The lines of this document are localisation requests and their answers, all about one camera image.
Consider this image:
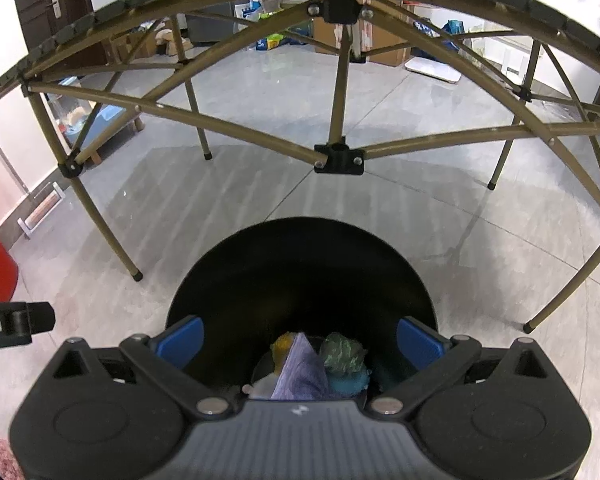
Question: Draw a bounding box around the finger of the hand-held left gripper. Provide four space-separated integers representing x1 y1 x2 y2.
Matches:
10 301 56 337

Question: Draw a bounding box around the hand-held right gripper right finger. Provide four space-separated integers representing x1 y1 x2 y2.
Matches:
367 316 566 418

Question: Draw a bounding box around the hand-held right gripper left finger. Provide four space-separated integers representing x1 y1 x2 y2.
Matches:
30 316 233 420

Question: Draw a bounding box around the clear green plastic bag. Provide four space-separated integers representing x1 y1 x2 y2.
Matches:
320 332 368 376

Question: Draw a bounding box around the blue plush toy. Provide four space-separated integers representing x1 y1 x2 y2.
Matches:
327 367 371 396

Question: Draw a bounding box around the yellow plush toy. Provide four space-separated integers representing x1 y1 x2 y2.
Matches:
271 332 296 373

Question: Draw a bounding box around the blue tissue box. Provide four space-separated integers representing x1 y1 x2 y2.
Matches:
270 332 331 401

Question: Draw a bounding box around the black trash bin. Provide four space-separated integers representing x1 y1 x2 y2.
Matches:
165 216 440 402

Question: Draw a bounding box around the white floor wiper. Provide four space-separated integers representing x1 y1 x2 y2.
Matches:
0 110 63 238

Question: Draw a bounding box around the blue plastic storage bin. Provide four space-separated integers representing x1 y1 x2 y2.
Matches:
45 77 143 166

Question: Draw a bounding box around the khaki folding table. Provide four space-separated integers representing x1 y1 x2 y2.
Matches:
0 0 600 333

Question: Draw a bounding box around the white flat plastic tray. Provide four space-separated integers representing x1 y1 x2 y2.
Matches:
404 56 461 83

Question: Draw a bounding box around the open cardboard box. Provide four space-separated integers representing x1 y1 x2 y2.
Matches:
112 17 186 61

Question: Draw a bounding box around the brown cardboard box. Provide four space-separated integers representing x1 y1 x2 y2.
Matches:
312 7 413 68

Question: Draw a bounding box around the dark wooden door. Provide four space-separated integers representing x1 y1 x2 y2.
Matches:
10 0 111 68

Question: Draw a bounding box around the blue snack packet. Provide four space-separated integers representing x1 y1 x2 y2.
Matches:
415 19 466 41

